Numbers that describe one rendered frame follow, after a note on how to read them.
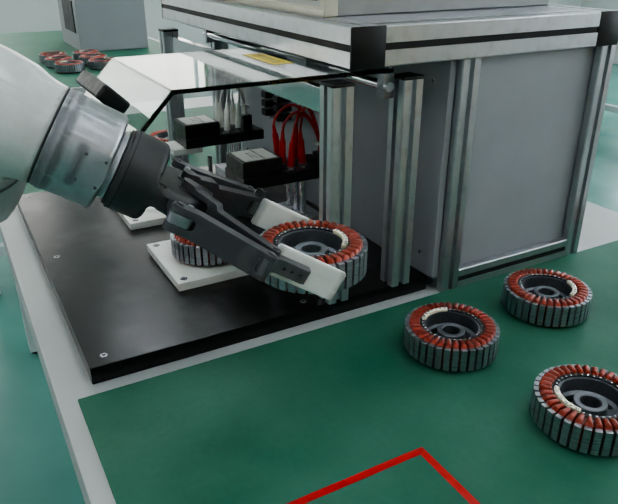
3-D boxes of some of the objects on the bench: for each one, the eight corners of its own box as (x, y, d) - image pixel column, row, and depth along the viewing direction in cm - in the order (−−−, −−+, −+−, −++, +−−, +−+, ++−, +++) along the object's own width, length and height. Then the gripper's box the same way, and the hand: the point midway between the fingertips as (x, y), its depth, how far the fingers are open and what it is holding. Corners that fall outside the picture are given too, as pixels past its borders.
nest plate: (179, 292, 89) (178, 283, 88) (147, 251, 101) (146, 243, 100) (278, 268, 95) (278, 260, 95) (237, 232, 107) (236, 225, 107)
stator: (180, 274, 91) (178, 249, 89) (165, 243, 100) (163, 220, 99) (257, 261, 95) (256, 237, 93) (236, 232, 104) (235, 210, 102)
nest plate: (131, 230, 108) (130, 223, 107) (109, 202, 120) (108, 196, 119) (216, 214, 114) (215, 207, 114) (187, 189, 126) (186, 183, 126)
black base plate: (92, 385, 73) (89, 368, 72) (17, 206, 124) (15, 194, 123) (426, 289, 94) (427, 275, 93) (244, 169, 145) (244, 159, 144)
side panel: (441, 293, 93) (463, 59, 79) (427, 284, 95) (447, 56, 82) (577, 252, 105) (617, 44, 92) (562, 246, 108) (599, 42, 94)
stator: (597, 381, 74) (603, 353, 72) (671, 448, 64) (681, 417, 62) (508, 398, 71) (513, 369, 69) (572, 470, 61) (579, 439, 60)
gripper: (108, 162, 70) (288, 242, 78) (81, 254, 49) (331, 352, 57) (137, 99, 67) (320, 189, 75) (122, 168, 47) (376, 282, 55)
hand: (309, 252), depth 65 cm, fingers closed on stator, 11 cm apart
